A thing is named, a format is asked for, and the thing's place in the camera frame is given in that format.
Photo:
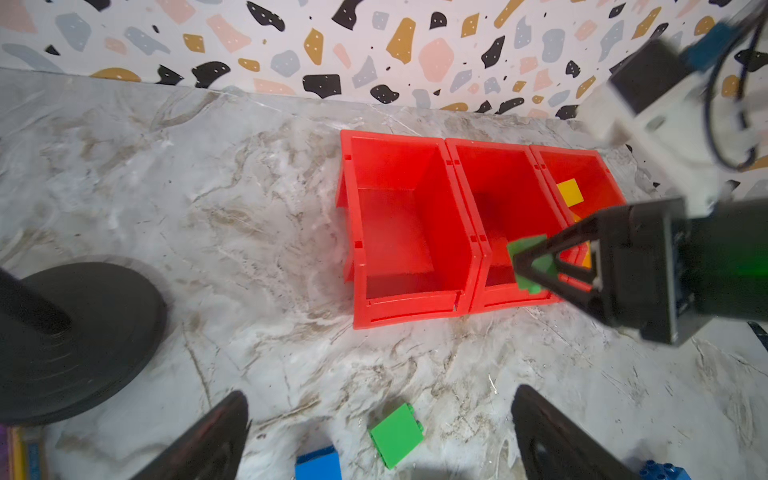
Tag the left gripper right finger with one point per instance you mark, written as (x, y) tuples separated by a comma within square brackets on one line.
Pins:
[(553, 447)]

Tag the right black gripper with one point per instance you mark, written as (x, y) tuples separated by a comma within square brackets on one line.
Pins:
[(662, 273)]

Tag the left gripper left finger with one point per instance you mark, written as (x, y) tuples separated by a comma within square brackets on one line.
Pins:
[(211, 449)]

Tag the yellow long lego brick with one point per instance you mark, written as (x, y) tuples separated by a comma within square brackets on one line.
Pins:
[(587, 247)]

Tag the light green square brick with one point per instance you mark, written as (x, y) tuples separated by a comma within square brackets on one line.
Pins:
[(397, 435), (544, 264)]

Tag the yellow square brick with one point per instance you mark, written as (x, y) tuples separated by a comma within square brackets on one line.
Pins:
[(570, 192)]

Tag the right red bin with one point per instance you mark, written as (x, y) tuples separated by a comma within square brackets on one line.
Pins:
[(596, 182)]

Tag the red bin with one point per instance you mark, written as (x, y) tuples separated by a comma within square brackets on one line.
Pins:
[(413, 252), (596, 182), (507, 198)]

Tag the middle red bin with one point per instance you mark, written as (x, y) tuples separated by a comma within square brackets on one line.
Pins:
[(507, 198)]

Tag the blue long brick right upper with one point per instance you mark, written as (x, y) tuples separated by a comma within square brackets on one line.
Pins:
[(652, 470)]

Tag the small blue brick upper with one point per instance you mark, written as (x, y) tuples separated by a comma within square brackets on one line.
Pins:
[(322, 464)]

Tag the left red bin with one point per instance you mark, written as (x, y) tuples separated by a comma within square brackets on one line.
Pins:
[(413, 252)]

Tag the microphone on black stand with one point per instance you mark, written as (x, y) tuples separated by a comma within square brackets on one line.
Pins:
[(72, 337)]

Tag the colourful small card box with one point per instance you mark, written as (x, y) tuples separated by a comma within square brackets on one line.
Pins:
[(22, 454)]

